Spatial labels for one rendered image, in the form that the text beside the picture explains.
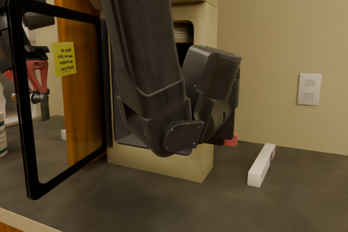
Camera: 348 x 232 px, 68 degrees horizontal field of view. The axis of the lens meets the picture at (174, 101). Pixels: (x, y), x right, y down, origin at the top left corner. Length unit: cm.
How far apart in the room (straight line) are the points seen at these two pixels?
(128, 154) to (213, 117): 52
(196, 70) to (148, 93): 8
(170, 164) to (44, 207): 33
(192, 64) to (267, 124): 80
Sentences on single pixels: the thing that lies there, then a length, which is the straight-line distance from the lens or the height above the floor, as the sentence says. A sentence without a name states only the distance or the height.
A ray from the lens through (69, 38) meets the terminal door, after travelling 67.
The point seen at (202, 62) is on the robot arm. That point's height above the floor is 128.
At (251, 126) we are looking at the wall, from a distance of 110.
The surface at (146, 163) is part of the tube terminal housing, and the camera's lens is 80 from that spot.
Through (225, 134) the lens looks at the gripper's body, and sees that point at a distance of 44.
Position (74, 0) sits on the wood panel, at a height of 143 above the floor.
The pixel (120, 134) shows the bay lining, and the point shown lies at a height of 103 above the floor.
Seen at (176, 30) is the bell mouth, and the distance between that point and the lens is 73.
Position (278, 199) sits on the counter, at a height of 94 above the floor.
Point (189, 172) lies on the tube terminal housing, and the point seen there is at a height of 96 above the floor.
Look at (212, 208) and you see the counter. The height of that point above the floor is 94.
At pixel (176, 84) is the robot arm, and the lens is 26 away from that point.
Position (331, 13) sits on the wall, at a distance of 107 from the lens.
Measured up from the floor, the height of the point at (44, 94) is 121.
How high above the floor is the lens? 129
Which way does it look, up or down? 11 degrees down
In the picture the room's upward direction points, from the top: straight up
